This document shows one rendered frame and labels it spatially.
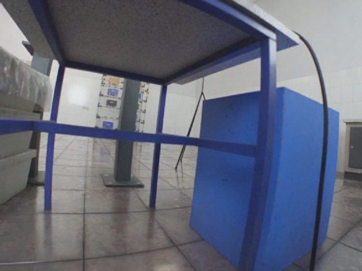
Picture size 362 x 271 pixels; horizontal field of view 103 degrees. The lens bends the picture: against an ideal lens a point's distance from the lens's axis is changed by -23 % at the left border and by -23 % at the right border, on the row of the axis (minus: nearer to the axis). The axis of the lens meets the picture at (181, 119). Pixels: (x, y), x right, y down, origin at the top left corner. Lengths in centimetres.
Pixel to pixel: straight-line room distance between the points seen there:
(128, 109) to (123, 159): 39
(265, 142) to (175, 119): 637
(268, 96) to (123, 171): 125
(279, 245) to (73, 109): 593
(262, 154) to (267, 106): 11
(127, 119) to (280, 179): 116
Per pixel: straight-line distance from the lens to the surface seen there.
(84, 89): 616
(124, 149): 146
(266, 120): 44
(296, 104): 62
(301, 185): 69
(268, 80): 46
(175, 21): 51
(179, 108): 685
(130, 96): 147
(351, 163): 309
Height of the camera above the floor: 44
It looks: 4 degrees up
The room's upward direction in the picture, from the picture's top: 6 degrees clockwise
